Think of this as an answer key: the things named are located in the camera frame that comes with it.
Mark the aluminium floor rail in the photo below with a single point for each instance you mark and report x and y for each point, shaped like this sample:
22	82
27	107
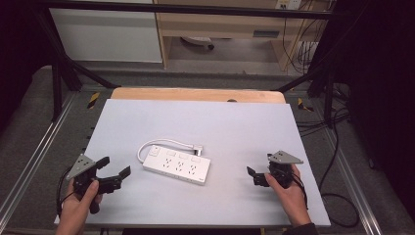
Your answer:
36	153
352	182

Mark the black metal crossbar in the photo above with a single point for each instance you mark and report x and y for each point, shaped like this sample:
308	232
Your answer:
182	9

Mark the yellow black floor tape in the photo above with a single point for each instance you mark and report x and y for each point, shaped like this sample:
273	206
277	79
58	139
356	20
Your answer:
304	105
93	100

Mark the black metal frame stand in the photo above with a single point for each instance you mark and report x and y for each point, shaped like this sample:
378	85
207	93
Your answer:
321	81
62	75

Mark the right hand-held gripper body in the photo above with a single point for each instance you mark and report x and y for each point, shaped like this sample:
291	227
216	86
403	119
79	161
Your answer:
282	169

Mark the office chair caster base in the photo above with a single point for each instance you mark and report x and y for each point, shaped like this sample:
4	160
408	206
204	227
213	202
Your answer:
198	41

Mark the grey power plug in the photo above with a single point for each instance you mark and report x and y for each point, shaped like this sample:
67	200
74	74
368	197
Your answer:
197	150

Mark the white power strip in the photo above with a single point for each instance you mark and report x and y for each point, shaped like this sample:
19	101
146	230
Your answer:
177	165

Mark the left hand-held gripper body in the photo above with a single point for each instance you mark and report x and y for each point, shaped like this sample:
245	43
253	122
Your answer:
82	167

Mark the black curtain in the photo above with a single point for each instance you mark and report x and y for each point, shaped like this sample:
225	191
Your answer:
19	58
378	98

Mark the person's left hand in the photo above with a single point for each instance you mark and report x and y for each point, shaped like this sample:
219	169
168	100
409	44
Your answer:
76	209

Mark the white cabinet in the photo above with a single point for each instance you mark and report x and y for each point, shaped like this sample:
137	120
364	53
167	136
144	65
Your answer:
107	36

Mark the person's right hand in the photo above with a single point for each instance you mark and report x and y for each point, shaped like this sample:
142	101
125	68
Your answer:
292	199

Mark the light wooden desk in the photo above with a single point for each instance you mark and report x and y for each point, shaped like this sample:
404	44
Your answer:
225	24

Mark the white wall socket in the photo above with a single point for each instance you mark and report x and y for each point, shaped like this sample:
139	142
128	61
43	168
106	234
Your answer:
288	4

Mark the wooden table board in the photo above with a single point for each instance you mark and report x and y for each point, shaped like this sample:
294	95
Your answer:
195	94

